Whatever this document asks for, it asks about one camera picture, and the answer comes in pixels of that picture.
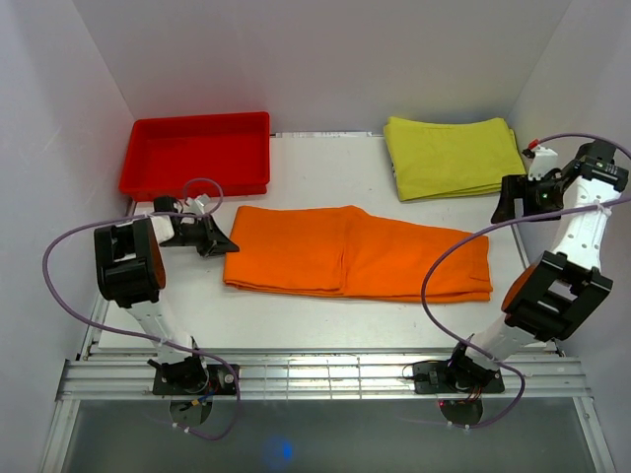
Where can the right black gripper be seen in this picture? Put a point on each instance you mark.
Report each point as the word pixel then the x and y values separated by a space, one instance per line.
pixel 517 186

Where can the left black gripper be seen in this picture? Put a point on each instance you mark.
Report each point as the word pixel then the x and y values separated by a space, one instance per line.
pixel 215 240

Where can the orange trousers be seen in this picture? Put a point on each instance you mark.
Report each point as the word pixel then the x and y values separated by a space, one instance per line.
pixel 347 253

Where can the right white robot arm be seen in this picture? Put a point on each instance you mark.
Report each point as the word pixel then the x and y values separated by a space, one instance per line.
pixel 564 286

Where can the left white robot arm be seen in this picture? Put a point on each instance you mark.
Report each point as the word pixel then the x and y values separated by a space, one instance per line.
pixel 131 273

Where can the folded yellow trousers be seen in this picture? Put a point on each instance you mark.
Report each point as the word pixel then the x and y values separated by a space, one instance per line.
pixel 433 160

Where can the red plastic tray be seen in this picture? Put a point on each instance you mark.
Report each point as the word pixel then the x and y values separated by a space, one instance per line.
pixel 189 155

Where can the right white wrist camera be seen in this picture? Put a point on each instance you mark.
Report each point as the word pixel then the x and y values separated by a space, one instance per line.
pixel 542 160

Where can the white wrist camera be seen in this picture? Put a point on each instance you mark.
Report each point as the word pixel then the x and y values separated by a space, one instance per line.
pixel 197 205
pixel 542 160

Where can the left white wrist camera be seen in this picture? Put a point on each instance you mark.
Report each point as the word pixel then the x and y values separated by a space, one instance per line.
pixel 197 205

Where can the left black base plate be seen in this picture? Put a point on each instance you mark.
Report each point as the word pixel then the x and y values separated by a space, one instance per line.
pixel 193 380

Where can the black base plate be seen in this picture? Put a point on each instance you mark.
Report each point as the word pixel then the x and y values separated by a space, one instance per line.
pixel 443 377
pixel 193 380

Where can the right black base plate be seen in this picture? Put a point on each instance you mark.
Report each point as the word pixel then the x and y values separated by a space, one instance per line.
pixel 443 377

